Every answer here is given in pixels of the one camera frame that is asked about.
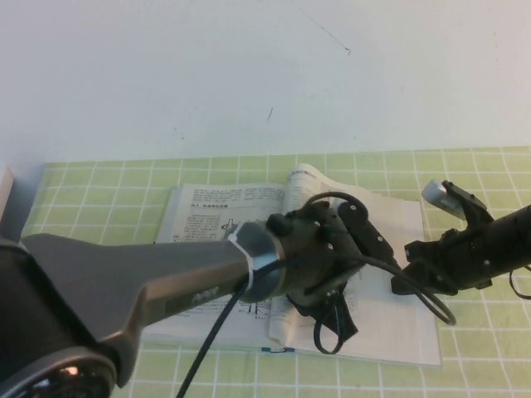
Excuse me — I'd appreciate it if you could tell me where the long black camera cable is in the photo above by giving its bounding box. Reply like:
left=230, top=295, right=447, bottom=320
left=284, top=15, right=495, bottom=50
left=175, top=192, right=457, bottom=398

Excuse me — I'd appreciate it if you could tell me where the technical hardcover book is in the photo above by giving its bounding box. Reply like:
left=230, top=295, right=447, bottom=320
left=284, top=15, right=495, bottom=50
left=144, top=163, right=443, bottom=368

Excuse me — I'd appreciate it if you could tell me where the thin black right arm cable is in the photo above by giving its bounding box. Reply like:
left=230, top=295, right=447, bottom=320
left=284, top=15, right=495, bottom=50
left=508, top=265, right=531, bottom=300

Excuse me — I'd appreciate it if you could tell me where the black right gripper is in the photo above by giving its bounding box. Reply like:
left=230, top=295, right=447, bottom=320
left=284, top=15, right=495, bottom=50
left=389, top=223, right=499, bottom=296

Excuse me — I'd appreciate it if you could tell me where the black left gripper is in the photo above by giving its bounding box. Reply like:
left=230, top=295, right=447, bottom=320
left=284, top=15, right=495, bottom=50
left=281, top=206, right=363, bottom=337

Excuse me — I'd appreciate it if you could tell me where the short black cable loop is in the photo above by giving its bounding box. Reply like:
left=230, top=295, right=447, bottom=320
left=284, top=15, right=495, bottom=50
left=312, top=289, right=350, bottom=356

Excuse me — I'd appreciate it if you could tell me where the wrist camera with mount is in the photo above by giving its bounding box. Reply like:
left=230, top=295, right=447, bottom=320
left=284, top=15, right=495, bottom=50
left=421, top=178, right=494, bottom=234
left=336, top=200, right=396, bottom=267

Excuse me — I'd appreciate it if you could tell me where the green white checked tablecloth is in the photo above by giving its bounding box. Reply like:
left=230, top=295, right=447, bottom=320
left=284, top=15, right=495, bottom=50
left=0, top=147, right=531, bottom=398

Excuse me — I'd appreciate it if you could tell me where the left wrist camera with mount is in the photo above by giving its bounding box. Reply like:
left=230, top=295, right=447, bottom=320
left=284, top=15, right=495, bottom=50
left=336, top=200, right=396, bottom=267

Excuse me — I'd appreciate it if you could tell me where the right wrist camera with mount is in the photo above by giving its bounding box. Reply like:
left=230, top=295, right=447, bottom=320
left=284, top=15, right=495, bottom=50
left=421, top=178, right=494, bottom=234

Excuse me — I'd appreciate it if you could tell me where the white zip tie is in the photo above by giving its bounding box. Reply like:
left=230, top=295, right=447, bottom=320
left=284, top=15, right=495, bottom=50
left=227, top=222, right=257, bottom=296

